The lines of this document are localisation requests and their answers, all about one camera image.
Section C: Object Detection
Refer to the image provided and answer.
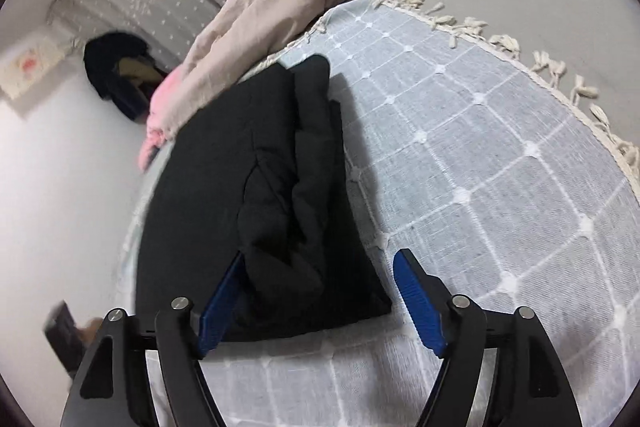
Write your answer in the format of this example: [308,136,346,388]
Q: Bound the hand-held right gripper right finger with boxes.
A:
[392,248,583,427]

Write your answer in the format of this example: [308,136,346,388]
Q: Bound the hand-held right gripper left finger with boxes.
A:
[60,249,246,427]

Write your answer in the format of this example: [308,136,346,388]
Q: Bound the black padded coat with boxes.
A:
[135,53,393,343]

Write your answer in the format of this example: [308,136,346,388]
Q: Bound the grey checked fringed blanket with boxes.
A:
[120,0,640,427]

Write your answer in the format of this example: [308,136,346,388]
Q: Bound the pink fleece blanket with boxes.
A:
[137,67,183,170]

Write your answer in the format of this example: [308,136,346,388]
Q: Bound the navy hanging jacket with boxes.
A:
[83,31,168,124]

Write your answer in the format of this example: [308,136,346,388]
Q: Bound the beige duvet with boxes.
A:
[159,0,351,140]

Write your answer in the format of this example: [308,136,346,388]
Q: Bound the white wall picture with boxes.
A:
[0,36,68,100]

